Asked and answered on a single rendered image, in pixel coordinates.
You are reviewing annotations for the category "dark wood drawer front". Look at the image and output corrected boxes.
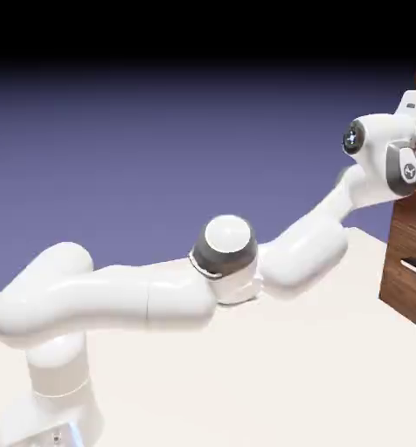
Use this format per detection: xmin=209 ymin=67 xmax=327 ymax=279
xmin=378 ymin=189 xmax=416 ymax=337

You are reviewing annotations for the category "dark wood cabinet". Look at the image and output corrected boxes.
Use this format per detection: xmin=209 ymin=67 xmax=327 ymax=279
xmin=378 ymin=32 xmax=416 ymax=337

